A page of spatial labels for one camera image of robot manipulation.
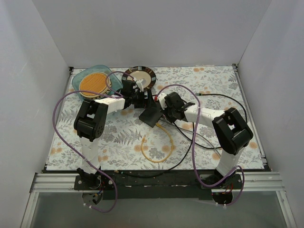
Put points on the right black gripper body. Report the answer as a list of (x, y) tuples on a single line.
[(166, 113)]

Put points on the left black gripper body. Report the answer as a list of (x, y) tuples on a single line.
[(147, 100)]

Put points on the black network switch box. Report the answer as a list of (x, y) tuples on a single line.
[(151, 115)]

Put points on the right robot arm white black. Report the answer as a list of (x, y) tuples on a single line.
[(231, 129)]

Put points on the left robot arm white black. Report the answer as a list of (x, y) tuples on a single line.
[(90, 125)]

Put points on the dark rimmed ceramic plate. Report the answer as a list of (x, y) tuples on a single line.
[(141, 72)]

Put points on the blue plastic tray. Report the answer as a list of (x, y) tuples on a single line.
[(116, 83)]

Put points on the floral tablecloth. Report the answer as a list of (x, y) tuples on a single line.
[(129, 144)]

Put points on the orange woven round plate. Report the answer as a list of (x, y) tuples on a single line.
[(95, 82)]

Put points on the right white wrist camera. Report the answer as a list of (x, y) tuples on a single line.
[(160, 99)]

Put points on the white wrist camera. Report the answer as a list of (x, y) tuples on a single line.
[(160, 99), (140, 84)]

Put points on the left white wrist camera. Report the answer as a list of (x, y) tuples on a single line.
[(140, 84)]

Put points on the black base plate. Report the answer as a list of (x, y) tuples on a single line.
[(110, 191)]

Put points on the aluminium frame rail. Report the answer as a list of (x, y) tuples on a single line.
[(65, 182)]

